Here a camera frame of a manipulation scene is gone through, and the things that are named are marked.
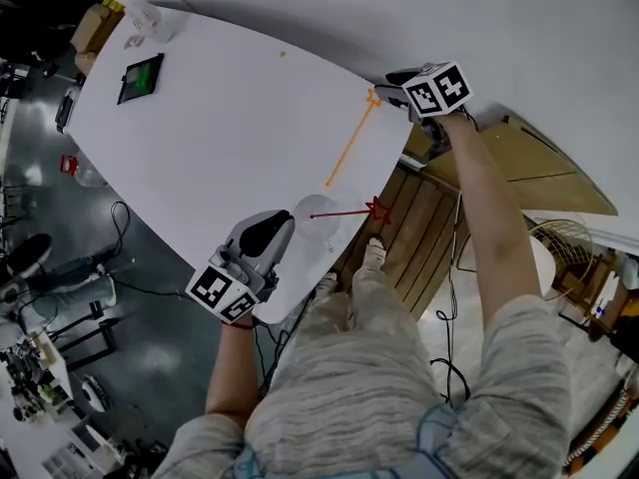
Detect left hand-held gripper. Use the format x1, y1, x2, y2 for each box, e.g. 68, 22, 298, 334
185, 209, 296, 324

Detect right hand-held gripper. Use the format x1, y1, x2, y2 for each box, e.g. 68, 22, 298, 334
373, 61, 474, 155

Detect clear glass cup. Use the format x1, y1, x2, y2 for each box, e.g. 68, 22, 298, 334
293, 194, 343, 253

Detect orange star wand stick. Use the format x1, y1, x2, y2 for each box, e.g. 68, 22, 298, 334
324, 87, 384, 188

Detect red star wand stick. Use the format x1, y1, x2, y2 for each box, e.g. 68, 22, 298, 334
309, 196, 393, 227

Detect person's right forearm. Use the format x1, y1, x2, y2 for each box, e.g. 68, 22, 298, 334
438, 112, 543, 328

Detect person's left forearm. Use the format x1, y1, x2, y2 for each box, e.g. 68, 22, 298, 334
204, 319, 261, 431

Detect small cardboard sheet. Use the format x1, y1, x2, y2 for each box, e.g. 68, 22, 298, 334
401, 122, 440, 162

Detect person's beige trousers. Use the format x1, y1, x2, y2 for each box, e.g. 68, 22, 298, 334
304, 251, 425, 348

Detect wooden slat platform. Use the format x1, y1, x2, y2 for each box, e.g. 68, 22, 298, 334
331, 165, 473, 321

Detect large cardboard sheet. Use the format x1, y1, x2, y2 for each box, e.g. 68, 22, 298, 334
428, 115, 619, 217

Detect person's grey striped shirt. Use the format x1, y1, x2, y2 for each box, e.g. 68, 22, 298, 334
149, 294, 573, 479

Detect clear water jug red cap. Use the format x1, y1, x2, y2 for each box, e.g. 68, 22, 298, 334
59, 153, 109, 189

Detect black tablet green screen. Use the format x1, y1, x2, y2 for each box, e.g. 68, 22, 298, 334
116, 52, 166, 107

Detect white round floor device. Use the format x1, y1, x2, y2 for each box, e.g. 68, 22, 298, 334
79, 374, 112, 413

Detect silver black device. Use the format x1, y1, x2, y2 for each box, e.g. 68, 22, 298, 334
54, 87, 79, 134

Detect white work desk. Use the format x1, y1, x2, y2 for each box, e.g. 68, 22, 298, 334
0, 331, 76, 479

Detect brown cardboard box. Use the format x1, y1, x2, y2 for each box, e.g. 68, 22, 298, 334
69, 2, 126, 54
73, 50, 101, 77

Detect light blue chest harness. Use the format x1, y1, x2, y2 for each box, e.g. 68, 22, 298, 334
234, 401, 460, 479

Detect wooden side shelf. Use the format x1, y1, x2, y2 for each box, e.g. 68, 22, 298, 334
546, 246, 639, 338

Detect long black cable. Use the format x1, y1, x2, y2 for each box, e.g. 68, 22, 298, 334
99, 200, 196, 301

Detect black metal frame stand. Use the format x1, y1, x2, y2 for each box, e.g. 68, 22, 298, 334
47, 299, 121, 373

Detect thin black cable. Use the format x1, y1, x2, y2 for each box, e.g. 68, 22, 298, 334
428, 190, 473, 408

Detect gold wire chair white seat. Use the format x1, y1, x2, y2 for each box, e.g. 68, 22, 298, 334
456, 217, 595, 301

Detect orange stand with coiled cable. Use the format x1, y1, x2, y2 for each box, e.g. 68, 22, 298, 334
563, 376, 639, 468

